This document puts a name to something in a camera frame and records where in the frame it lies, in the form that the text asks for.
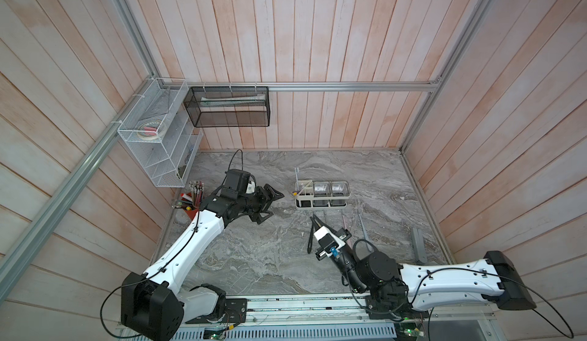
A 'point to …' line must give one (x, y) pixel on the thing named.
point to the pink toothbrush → (344, 222)
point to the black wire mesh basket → (228, 106)
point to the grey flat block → (418, 248)
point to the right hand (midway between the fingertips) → (316, 215)
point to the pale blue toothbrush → (296, 173)
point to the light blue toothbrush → (363, 228)
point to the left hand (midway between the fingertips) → (280, 205)
